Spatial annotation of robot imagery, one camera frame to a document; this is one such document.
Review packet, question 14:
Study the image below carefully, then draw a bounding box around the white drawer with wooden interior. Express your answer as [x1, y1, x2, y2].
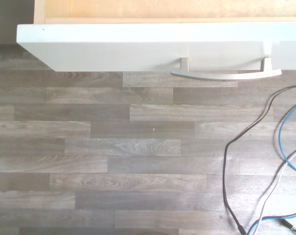
[16, 0, 296, 72]

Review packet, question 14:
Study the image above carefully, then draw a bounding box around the white floor cable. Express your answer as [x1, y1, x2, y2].
[249, 143, 296, 235]

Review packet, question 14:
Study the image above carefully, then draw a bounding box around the black floor cable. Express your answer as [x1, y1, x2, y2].
[223, 83, 296, 235]

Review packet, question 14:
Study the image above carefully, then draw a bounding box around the silver curved drawer handle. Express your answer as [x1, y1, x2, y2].
[170, 57, 282, 81]

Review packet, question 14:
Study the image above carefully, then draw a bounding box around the blue floor cable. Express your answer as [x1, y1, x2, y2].
[248, 101, 296, 235]

